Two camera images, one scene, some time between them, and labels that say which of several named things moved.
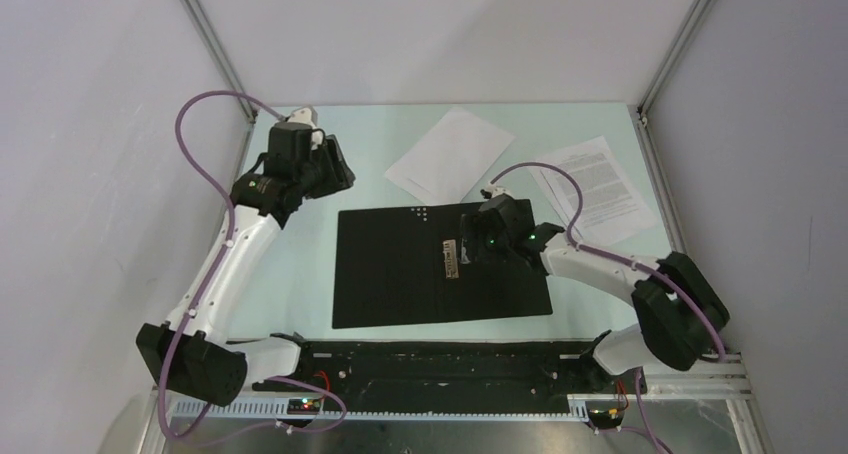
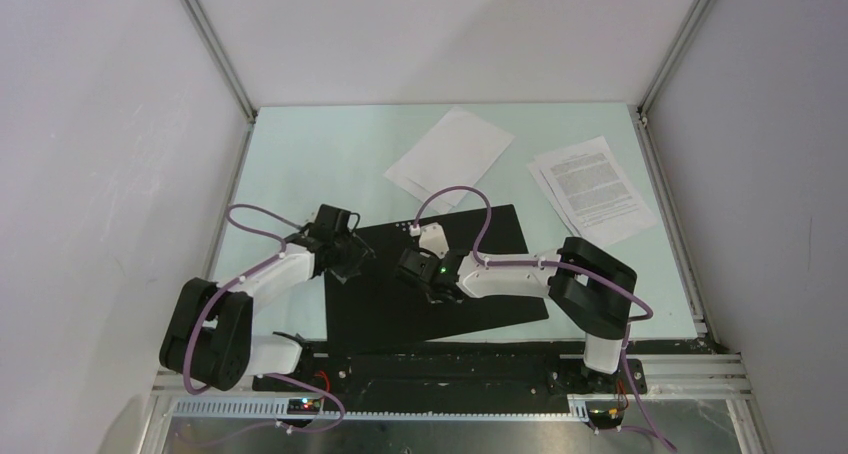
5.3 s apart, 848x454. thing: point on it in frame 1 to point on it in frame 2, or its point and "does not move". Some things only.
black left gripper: [340, 175] to [357, 250]
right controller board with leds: [605, 414] does not move
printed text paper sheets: [612, 207] does not move
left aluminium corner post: [190, 1] does not move
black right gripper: [474, 227] to [430, 298]
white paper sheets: [447, 163] does not move
